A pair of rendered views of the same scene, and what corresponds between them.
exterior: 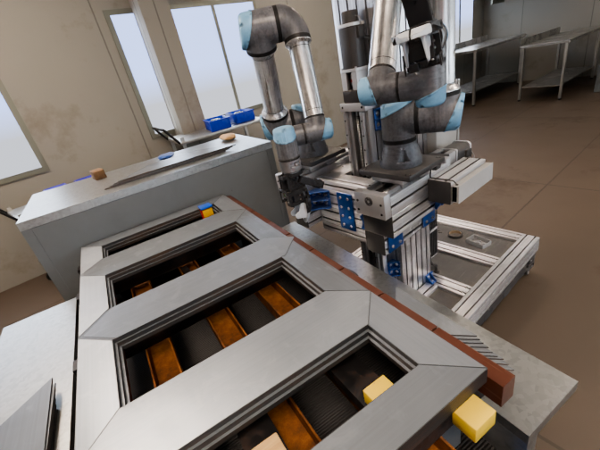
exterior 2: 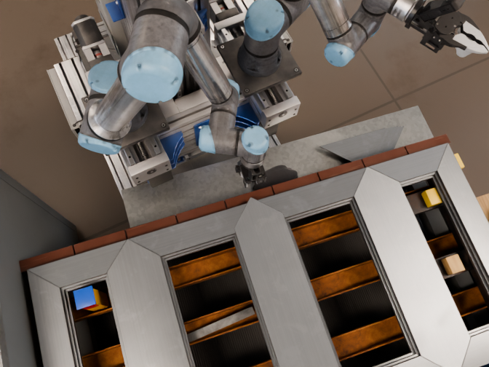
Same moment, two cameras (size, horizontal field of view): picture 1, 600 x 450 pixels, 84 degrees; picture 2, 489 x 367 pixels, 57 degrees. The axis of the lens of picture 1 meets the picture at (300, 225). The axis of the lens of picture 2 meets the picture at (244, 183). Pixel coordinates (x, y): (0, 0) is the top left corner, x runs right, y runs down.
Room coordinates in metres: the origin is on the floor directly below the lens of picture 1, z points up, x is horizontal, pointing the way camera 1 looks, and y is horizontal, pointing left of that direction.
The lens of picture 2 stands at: (1.16, 0.51, 2.36)
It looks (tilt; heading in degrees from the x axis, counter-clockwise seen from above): 71 degrees down; 270
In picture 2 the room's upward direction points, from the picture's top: 8 degrees clockwise
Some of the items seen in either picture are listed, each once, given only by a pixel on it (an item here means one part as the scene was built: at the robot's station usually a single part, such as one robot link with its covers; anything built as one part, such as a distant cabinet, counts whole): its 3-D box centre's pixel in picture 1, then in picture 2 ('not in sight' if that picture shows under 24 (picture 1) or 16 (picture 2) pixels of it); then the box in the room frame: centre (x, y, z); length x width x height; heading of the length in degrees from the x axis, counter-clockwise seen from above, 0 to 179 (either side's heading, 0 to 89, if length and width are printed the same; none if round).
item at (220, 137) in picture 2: (288, 137); (220, 135); (1.26, -0.03, 1.20); 0.11 x 0.11 x 0.08; 2
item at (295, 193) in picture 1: (293, 187); (252, 167); (1.15, -0.01, 1.05); 0.09 x 0.08 x 0.12; 116
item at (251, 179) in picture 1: (195, 262); (62, 354); (1.76, 0.65, 0.50); 1.30 x 0.04 x 1.01; 116
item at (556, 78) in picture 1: (560, 60); not in sight; (6.26, -5.22, 0.50); 1.85 x 0.70 x 1.00; 125
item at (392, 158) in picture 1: (400, 150); (260, 49); (1.18, -0.42, 1.09); 0.15 x 0.15 x 0.10
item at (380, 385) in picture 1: (381, 395); (432, 197); (0.46, -0.09, 0.79); 0.06 x 0.05 x 0.04; 116
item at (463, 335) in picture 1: (431, 332); (368, 148); (0.69, -0.30, 0.70); 0.39 x 0.12 x 0.04; 26
